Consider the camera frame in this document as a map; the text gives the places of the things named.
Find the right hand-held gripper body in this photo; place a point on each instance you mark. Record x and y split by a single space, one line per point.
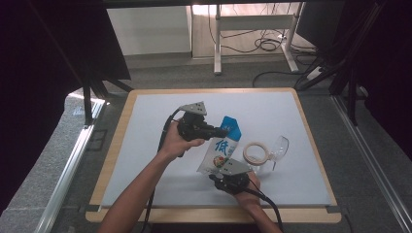
233 181

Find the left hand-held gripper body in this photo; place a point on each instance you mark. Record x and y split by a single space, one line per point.
191 126

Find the blue and white milk carton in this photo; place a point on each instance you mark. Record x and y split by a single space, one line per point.
222 145

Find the clear glass pitcher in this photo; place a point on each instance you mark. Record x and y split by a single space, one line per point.
264 153

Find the person's right hand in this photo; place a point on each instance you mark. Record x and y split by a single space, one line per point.
249 197

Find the person's left hand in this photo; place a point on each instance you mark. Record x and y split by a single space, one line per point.
176 144

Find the wooden table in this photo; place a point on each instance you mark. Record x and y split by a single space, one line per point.
200 216

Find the pale grey table mat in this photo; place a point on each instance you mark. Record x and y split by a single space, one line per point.
162 181

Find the white panel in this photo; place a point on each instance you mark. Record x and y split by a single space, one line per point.
149 30

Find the black metal stand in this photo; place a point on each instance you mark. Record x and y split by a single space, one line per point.
351 97
87 103

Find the white power strip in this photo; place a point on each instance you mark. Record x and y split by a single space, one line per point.
314 73

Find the black curtain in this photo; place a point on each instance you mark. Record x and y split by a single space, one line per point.
388 64
39 64

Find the white desk frame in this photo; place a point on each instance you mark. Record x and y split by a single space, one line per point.
256 22

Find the aluminium rail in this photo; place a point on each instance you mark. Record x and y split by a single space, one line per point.
68 174
372 161

